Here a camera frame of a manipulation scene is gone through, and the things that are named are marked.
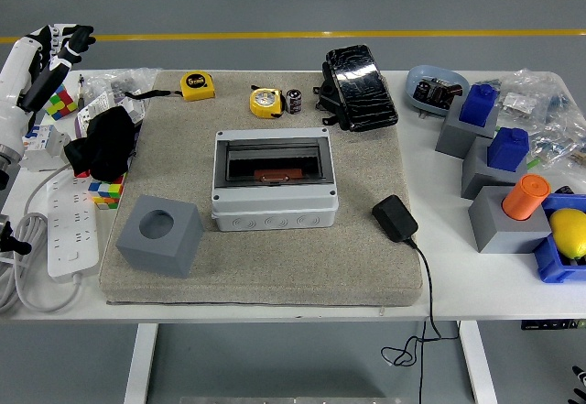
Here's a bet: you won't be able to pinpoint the blue plastic bin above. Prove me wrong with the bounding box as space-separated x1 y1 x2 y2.
532 192 586 285

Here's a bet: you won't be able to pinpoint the grey-brown mat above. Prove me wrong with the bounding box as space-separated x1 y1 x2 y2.
98 70 425 308

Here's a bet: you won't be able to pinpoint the small multicolour puzzle cube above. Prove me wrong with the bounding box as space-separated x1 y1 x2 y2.
88 172 127 212

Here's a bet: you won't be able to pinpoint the grey block with round hole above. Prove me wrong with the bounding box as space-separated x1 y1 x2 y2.
467 185 555 255
114 194 205 279

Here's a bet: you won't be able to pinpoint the glossy black pouch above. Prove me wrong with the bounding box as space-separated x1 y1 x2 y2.
313 44 400 133

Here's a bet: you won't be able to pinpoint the yellow tape measure black strap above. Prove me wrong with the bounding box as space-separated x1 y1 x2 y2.
124 71 216 102

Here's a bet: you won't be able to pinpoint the white power strip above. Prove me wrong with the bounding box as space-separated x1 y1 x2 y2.
47 169 101 279

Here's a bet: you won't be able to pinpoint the black adapter cord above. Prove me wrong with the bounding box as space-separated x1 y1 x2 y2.
381 236 461 404

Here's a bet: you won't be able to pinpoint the white circuit breaker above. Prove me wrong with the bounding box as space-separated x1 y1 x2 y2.
13 122 72 172

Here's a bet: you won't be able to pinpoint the grey plastic electrical box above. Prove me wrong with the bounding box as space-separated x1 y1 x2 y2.
211 127 340 233

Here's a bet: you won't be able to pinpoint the grey block holder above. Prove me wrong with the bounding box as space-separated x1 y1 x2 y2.
461 136 530 202
434 100 501 161

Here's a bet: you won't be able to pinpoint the white purple package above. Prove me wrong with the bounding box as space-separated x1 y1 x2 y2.
74 90 147 138

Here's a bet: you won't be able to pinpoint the large multicolour puzzle cube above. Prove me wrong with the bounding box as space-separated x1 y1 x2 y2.
44 83 79 122

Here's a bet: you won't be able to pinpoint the clear bags of small parts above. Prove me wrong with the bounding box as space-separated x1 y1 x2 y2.
475 68 586 171

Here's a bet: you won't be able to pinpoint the black power adapter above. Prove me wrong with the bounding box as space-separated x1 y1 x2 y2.
372 194 420 244

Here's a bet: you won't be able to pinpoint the blue block battery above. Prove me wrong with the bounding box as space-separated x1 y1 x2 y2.
486 126 531 171
459 83 500 128

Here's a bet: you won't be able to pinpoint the smoky transparent box lid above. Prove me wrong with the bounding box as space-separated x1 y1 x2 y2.
223 140 327 183

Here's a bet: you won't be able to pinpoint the light blue bowl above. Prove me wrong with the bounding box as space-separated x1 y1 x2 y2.
406 64 472 119

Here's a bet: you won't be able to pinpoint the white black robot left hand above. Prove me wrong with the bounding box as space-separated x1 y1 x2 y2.
0 23 97 154

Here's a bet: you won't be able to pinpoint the black table control panel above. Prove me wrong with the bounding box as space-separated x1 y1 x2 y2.
520 319 586 332

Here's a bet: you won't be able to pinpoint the white table leg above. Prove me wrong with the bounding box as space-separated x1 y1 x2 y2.
123 323 159 404
459 321 498 404

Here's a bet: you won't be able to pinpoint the clear plastic bag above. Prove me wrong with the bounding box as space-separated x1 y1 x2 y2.
84 67 159 103

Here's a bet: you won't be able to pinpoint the orange cylinder battery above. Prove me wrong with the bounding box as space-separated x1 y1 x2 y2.
254 168 304 185
502 173 552 222

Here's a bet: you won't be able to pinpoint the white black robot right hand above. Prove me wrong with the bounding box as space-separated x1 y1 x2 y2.
570 365 586 404

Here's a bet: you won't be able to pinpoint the yellow lemon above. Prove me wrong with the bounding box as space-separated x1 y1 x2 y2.
548 208 586 261

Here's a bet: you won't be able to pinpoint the dark electronic parts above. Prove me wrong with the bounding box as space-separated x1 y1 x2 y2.
413 77 463 110

